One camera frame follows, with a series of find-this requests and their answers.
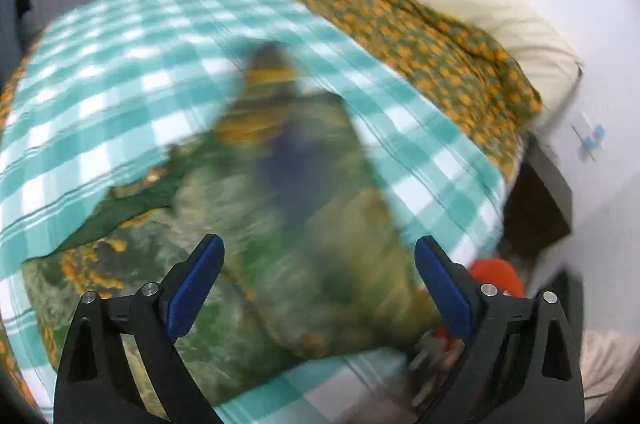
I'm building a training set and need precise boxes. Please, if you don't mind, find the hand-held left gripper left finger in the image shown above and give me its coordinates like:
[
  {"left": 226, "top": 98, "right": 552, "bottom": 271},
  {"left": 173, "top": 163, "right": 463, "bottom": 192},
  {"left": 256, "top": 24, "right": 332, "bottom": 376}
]
[{"left": 52, "top": 234, "right": 226, "bottom": 424}]

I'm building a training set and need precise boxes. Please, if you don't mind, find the white cloth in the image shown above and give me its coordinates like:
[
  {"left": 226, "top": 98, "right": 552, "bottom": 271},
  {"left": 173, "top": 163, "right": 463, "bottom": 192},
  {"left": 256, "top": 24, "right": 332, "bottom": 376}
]
[{"left": 580, "top": 329, "right": 633, "bottom": 405}]

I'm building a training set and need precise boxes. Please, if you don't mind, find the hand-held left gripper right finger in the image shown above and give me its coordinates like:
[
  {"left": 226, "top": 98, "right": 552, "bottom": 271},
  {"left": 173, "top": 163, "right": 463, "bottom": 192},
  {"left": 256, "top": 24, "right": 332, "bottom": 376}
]
[{"left": 414, "top": 235, "right": 586, "bottom": 424}]

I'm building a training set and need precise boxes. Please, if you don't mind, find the dark bedside furniture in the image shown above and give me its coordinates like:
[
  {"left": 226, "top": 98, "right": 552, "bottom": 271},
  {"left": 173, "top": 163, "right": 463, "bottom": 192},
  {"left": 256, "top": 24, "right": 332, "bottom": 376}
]
[{"left": 500, "top": 134, "right": 573, "bottom": 260}]

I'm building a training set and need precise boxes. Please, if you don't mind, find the wall socket with blue plugs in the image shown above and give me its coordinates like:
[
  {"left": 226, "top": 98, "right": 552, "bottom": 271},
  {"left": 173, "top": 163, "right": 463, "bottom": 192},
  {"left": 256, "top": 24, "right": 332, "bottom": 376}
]
[{"left": 570, "top": 111, "right": 607, "bottom": 162}]

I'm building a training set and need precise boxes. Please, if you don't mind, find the orange red cloth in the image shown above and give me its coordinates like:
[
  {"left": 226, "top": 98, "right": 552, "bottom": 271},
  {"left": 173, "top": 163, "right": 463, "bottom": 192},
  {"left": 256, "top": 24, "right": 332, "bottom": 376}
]
[{"left": 432, "top": 258, "right": 526, "bottom": 345}]

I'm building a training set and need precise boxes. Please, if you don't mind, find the green floral garment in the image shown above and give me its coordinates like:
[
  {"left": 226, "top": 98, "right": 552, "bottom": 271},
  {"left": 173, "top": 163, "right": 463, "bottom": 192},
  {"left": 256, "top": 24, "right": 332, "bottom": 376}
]
[{"left": 20, "top": 41, "right": 453, "bottom": 407}]

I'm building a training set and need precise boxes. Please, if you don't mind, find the orange floral quilt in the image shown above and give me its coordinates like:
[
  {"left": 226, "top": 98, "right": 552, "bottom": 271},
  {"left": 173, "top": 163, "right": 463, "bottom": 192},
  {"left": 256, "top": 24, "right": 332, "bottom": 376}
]
[{"left": 252, "top": 0, "right": 543, "bottom": 182}]

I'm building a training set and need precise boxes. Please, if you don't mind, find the teal checked blanket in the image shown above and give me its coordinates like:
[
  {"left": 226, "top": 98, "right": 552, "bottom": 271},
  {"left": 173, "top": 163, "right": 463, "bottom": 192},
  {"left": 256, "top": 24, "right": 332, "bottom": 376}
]
[{"left": 0, "top": 0, "right": 507, "bottom": 424}]

